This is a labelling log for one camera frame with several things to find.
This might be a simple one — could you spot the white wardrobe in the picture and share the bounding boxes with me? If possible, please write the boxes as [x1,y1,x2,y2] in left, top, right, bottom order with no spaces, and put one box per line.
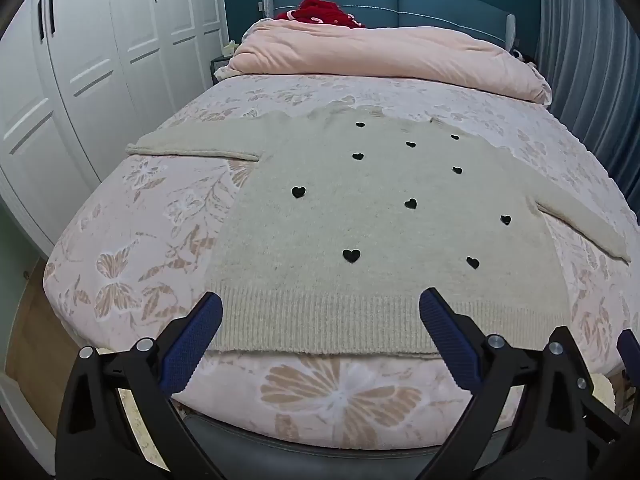
[0,0,226,256]

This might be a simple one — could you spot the grey bed frame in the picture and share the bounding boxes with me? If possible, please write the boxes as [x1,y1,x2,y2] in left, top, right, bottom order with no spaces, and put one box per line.
[180,407,526,480]

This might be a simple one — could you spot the dark bedside table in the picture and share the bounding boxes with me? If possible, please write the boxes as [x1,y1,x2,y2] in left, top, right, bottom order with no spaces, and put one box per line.
[209,55,236,87]

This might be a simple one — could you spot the blue-grey curtain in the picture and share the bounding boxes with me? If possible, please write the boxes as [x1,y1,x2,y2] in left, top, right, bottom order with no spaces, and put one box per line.
[532,0,640,211]

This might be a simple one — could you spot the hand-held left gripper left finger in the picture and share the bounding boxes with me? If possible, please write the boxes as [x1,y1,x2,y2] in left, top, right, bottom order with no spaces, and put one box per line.
[55,291,226,480]

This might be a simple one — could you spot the red knitted cloth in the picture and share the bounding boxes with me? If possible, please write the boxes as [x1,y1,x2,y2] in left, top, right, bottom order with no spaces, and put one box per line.
[274,0,367,28]

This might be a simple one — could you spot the beige knit sweater black hearts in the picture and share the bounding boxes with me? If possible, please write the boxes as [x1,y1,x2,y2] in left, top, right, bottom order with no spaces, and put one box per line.
[126,109,632,358]

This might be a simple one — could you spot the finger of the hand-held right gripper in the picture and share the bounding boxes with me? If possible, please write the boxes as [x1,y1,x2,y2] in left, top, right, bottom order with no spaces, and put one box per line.
[616,330,640,378]

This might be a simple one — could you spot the bed with pink butterfly sheet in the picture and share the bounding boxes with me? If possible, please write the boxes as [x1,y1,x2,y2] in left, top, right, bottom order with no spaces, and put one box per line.
[42,72,640,448]

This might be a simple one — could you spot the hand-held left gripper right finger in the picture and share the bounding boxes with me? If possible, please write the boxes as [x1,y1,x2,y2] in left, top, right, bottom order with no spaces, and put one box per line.
[419,287,621,480]

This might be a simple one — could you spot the pink duvet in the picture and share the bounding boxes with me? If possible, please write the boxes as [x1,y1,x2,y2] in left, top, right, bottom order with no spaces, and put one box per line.
[215,19,553,106]

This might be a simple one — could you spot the cream fluffy rug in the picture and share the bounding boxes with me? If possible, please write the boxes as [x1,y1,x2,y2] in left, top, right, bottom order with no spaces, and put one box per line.
[114,374,617,468]

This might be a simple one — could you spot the blue padded headboard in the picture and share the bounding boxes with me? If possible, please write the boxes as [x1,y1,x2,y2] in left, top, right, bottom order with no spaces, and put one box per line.
[262,0,517,51]

